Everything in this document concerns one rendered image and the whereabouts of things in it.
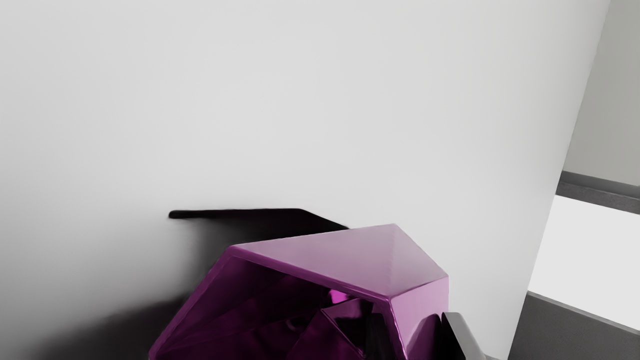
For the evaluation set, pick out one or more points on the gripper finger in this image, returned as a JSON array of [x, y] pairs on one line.
[[462, 339]]

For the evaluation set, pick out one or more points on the purple faceted mug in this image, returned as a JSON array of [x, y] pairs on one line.
[[345, 260]]

